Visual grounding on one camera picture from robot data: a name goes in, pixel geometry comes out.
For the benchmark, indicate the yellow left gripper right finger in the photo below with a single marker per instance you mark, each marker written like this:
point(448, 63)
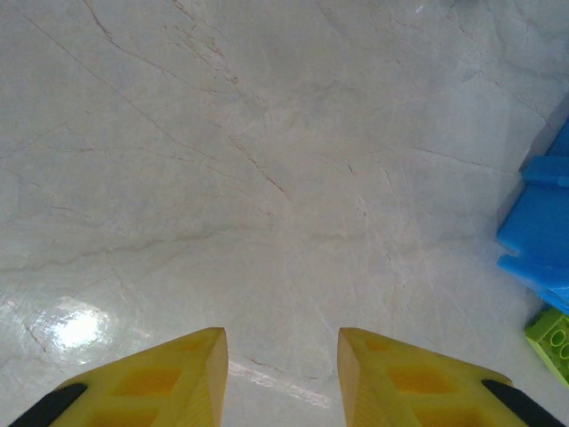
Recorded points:
point(409, 387)

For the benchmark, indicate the blue plastic bin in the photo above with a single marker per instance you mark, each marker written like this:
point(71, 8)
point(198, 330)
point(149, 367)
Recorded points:
point(542, 231)

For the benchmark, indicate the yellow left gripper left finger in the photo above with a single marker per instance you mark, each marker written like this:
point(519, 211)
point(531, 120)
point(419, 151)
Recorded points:
point(155, 387)

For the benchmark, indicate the green lego brick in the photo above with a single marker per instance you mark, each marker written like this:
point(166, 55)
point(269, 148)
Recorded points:
point(553, 342)

